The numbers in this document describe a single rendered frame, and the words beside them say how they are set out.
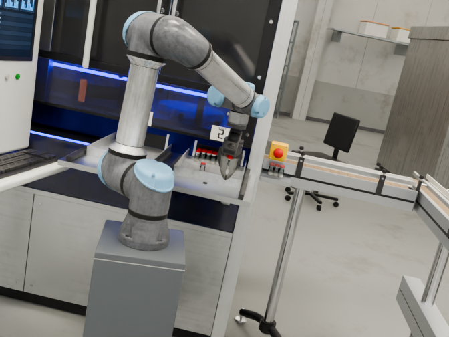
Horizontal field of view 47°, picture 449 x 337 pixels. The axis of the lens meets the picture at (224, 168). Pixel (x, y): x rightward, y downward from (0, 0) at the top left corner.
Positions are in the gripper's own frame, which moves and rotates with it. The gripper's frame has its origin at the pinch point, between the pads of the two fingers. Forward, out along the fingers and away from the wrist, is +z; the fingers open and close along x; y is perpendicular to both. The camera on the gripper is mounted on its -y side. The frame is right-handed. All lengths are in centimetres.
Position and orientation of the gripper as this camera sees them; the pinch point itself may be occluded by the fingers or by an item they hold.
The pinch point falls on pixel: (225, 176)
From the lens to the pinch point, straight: 191.2
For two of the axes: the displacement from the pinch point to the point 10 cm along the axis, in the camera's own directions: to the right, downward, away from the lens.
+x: -9.8, -2.1, 0.6
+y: 1.1, -2.1, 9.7
